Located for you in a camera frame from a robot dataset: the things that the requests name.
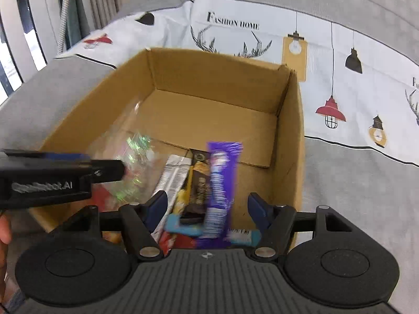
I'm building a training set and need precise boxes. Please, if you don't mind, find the braided steamer hose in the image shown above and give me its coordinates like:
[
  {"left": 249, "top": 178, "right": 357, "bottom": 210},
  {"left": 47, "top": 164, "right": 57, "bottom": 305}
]
[{"left": 57, "top": 0, "right": 73, "bottom": 55}]

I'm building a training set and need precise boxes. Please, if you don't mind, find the silver stick packet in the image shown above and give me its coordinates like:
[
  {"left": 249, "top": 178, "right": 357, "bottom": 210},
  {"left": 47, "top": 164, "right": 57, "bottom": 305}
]
[{"left": 151, "top": 155, "right": 194, "bottom": 236}]

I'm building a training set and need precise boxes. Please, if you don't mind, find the grey printed bed sheet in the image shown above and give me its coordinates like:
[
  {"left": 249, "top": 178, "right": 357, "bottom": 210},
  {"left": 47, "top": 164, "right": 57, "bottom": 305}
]
[{"left": 0, "top": 0, "right": 419, "bottom": 306}]

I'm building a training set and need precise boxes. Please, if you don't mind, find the red square packet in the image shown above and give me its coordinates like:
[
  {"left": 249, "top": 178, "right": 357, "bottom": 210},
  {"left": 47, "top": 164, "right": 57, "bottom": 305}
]
[{"left": 93, "top": 185, "right": 126, "bottom": 244}]

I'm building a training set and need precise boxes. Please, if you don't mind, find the purple snack packet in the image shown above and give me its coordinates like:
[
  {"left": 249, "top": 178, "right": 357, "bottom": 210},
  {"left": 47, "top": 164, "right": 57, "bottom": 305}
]
[{"left": 196, "top": 141, "right": 243, "bottom": 249}]

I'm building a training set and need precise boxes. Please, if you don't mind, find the yellow snack packet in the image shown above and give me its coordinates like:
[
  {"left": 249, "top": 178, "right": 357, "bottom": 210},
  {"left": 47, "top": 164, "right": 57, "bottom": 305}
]
[{"left": 173, "top": 167, "right": 194, "bottom": 217}]

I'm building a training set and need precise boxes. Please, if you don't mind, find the grey curtain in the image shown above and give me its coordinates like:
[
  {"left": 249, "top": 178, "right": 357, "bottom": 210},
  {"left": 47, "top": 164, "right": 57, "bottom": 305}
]
[{"left": 74, "top": 0, "right": 122, "bottom": 37}]

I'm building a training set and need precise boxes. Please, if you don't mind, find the brown cardboard box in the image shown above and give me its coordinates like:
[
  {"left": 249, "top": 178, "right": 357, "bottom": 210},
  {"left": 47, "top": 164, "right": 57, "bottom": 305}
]
[{"left": 29, "top": 47, "right": 306, "bottom": 259}]

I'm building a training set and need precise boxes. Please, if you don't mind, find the dark red snack packet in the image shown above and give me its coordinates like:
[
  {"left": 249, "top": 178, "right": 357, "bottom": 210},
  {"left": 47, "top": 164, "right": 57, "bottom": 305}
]
[{"left": 157, "top": 232, "right": 197, "bottom": 256}]

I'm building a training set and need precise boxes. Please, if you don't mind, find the clear candy bag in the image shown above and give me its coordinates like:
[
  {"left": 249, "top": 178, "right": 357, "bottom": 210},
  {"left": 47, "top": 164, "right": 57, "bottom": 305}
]
[{"left": 87, "top": 100, "right": 164, "bottom": 203}]

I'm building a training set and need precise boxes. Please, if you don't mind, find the light blue snack packet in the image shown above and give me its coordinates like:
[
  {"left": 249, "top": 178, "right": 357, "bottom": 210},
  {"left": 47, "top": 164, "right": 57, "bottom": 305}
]
[{"left": 165, "top": 214, "right": 262, "bottom": 246}]

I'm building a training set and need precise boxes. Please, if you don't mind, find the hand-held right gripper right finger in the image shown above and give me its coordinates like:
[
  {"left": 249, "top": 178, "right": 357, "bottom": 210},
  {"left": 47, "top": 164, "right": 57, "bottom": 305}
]
[{"left": 248, "top": 193, "right": 364, "bottom": 260}]

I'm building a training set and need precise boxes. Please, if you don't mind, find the white window frame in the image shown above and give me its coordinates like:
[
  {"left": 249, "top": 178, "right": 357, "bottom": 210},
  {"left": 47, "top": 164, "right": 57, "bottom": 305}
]
[{"left": 0, "top": 0, "right": 68, "bottom": 100}]

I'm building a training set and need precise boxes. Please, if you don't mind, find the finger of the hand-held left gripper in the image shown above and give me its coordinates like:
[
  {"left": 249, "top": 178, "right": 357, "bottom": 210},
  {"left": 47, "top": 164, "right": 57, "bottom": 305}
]
[{"left": 0, "top": 149, "right": 125, "bottom": 184}]

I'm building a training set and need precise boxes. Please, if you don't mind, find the brown chocolate bar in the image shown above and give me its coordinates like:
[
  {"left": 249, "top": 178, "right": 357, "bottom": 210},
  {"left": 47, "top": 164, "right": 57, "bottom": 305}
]
[{"left": 180, "top": 149, "right": 212, "bottom": 225}]

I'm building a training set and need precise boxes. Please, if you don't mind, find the person's left hand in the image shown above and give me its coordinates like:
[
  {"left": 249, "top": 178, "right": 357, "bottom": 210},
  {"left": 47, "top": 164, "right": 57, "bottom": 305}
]
[{"left": 0, "top": 216, "right": 13, "bottom": 269}]

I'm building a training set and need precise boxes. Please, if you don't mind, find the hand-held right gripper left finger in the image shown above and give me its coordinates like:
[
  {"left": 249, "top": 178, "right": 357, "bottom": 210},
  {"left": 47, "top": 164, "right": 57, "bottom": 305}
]
[{"left": 49, "top": 190, "right": 168, "bottom": 261}]

